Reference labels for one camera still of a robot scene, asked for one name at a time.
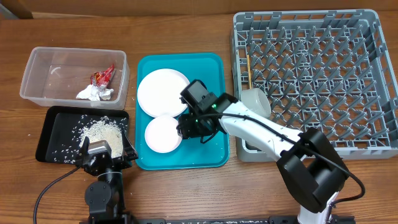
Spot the wooden chopstick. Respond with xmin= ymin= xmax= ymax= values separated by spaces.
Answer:
xmin=246 ymin=54 xmax=252 ymax=89

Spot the clear plastic bin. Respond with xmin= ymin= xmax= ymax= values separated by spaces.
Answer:
xmin=19 ymin=47 xmax=130 ymax=110

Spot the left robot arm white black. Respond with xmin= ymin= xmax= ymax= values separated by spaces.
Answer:
xmin=77 ymin=130 xmax=138 ymax=223

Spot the red snack wrapper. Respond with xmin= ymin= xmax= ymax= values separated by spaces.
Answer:
xmin=90 ymin=64 xmax=115 ymax=88

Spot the grey small bowl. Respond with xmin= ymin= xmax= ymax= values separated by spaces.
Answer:
xmin=240 ymin=88 xmax=271 ymax=119

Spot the grey dishwasher rack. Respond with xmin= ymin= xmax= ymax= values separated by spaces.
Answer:
xmin=231 ymin=9 xmax=397 ymax=159

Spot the white tissue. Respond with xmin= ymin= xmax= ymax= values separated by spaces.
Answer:
xmin=76 ymin=84 xmax=114 ymax=101

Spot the pile of rice grains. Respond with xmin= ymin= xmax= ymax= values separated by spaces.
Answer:
xmin=51 ymin=114 xmax=128 ymax=164

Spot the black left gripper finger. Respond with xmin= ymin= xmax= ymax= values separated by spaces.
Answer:
xmin=123 ymin=130 xmax=139 ymax=161
xmin=80 ymin=137 xmax=90 ymax=159

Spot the white round plate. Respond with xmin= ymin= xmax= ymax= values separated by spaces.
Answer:
xmin=137 ymin=68 xmax=190 ymax=118

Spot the black rail at bottom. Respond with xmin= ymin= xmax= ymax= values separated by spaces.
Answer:
xmin=79 ymin=214 xmax=355 ymax=224

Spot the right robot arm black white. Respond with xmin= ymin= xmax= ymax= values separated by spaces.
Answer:
xmin=177 ymin=80 xmax=354 ymax=223

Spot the teal plastic tray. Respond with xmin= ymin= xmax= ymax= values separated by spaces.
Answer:
xmin=135 ymin=53 xmax=229 ymax=170

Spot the black plastic tray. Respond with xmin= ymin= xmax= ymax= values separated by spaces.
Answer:
xmin=35 ymin=106 xmax=129 ymax=164

